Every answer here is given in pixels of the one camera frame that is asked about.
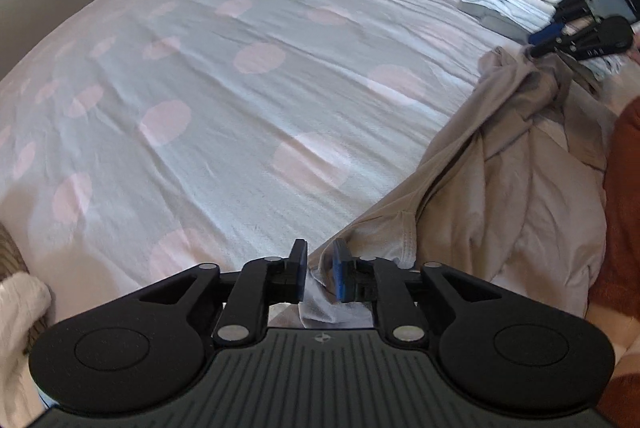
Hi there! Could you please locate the white waffle-weave cloth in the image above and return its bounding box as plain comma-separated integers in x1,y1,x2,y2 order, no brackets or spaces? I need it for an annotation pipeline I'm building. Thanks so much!
0,272,53,414

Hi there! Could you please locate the brown striped garment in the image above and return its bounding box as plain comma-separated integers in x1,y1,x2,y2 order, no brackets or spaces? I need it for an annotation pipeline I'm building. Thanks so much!
0,223,30,279

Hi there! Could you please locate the bed with polka dot sheet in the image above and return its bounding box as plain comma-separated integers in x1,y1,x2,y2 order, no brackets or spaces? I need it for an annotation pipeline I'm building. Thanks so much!
0,0,640,409

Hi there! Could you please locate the beige shirt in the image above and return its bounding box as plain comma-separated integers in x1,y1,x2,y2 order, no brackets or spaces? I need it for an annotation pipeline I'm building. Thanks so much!
300,46,608,334

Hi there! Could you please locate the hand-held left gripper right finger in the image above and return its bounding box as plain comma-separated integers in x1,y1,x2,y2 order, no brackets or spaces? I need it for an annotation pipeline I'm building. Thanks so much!
332,238,503,346

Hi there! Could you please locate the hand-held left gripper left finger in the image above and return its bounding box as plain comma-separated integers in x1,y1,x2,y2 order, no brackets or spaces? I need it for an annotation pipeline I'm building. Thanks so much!
137,238,308,346

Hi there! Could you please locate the person's orange fleece clothing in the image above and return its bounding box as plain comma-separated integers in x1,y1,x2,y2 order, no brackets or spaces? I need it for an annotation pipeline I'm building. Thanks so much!
587,96,640,428

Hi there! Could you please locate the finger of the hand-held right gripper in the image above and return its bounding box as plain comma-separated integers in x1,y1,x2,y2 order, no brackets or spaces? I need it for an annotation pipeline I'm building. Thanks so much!
530,22,608,58
529,0,607,44

